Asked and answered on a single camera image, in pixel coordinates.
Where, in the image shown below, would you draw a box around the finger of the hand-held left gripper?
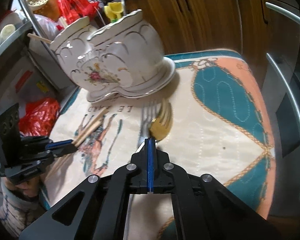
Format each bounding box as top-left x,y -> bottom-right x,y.
20,145 -> 79,167
20,135 -> 74,156

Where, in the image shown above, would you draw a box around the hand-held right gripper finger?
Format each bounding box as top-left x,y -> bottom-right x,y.
150,138 -> 282,240
19,138 -> 150,240

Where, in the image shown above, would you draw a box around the gold metal fork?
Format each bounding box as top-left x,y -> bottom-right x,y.
150,98 -> 173,141

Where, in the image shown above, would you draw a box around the silver metal fork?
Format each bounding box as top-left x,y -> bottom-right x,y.
137,101 -> 157,153

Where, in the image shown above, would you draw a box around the floral ceramic utensil holder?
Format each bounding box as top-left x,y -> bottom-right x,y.
49,9 -> 165,96

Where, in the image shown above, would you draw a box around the person's left forearm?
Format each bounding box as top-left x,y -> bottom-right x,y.
0,184 -> 47,239

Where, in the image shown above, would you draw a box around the person's left hand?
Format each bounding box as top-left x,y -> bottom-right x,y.
14,180 -> 44,202

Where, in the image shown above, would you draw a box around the crumpled red plastic bag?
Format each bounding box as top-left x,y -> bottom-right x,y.
19,98 -> 61,136

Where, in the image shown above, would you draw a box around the white tub with red label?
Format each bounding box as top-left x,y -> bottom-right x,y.
14,69 -> 35,96

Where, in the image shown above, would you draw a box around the printed quilted cushion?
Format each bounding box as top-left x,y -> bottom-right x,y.
40,48 -> 276,240

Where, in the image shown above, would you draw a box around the stainless steel shelf rack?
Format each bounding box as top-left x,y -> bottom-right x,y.
0,0 -> 78,98

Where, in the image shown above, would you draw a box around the white ceramic drip saucer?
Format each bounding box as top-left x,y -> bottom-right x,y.
87,57 -> 176,104

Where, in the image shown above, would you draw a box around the white plastic bag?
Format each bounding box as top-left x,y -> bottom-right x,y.
34,14 -> 63,31

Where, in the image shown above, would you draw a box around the white jar with red lid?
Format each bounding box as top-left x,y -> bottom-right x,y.
0,10 -> 23,30

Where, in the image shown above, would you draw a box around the orange plastic container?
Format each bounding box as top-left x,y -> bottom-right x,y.
40,0 -> 62,21

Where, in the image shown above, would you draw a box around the hanging red plastic bag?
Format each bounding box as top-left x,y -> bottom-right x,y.
56,0 -> 100,25

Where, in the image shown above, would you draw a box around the stainless steel oven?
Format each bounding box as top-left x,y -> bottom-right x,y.
261,0 -> 300,207

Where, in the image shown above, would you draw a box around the wooden base cabinets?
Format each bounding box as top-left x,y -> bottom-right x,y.
124,0 -> 268,56

